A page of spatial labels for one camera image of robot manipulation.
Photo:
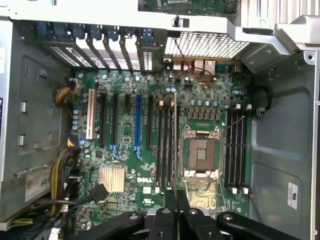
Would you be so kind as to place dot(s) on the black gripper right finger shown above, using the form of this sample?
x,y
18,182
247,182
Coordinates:
x,y
191,225

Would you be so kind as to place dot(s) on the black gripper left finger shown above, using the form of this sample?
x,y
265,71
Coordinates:
x,y
166,225

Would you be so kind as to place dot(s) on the metal CPU socket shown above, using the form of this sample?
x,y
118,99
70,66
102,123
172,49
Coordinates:
x,y
202,155

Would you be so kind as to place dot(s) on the silver finned chipset heatsink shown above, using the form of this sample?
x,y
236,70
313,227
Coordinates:
x,y
111,180

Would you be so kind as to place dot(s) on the long black expansion slot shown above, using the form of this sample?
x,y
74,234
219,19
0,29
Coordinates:
x,y
115,120
150,120
102,120

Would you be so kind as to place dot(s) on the white certification sticker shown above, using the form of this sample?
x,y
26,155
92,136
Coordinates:
x,y
294,196

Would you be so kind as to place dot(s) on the blue expansion slot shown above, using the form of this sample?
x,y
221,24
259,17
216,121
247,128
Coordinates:
x,y
138,120

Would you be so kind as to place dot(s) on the thin metal locking lever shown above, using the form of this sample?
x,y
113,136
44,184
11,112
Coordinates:
x,y
235,123

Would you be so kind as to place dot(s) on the short black expansion slot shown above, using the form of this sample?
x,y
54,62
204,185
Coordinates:
x,y
127,102

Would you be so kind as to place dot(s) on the grey metal PC case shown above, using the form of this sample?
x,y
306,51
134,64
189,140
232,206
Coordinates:
x,y
275,125

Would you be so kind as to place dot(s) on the white expansion slot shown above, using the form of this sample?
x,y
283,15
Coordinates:
x,y
91,115

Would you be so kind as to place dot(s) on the white barcode label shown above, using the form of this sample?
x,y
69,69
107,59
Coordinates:
x,y
37,186

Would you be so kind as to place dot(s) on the green Dell motherboard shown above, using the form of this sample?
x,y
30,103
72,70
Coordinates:
x,y
155,82

